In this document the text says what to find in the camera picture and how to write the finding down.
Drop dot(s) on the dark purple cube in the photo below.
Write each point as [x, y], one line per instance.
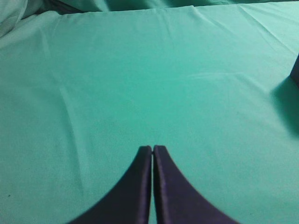
[294, 74]

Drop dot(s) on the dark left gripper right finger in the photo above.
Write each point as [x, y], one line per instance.
[176, 200]

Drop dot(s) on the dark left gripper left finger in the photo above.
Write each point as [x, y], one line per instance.
[128, 202]

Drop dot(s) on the green table cloth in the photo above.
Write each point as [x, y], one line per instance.
[80, 93]

